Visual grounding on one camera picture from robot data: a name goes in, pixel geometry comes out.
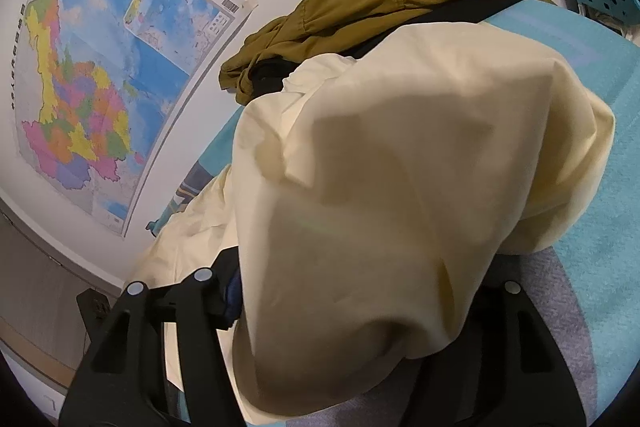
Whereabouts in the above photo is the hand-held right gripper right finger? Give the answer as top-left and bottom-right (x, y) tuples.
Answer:
(400, 279), (587, 427)

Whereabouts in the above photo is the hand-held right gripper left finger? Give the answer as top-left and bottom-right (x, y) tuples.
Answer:
(60, 248), (242, 427)

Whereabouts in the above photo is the cream jacket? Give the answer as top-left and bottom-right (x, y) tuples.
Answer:
(132, 22), (617, 427)

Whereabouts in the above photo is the black plastic object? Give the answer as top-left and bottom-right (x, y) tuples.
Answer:
(76, 288), (113, 334)

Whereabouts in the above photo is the teal grey printed blanket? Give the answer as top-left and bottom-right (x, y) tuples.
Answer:
(145, 0), (640, 427)

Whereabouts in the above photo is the black garment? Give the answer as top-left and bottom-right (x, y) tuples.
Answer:
(249, 0), (532, 98)

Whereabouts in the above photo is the colourful wall map poster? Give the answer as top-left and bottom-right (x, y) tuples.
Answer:
(0, 0), (264, 239)

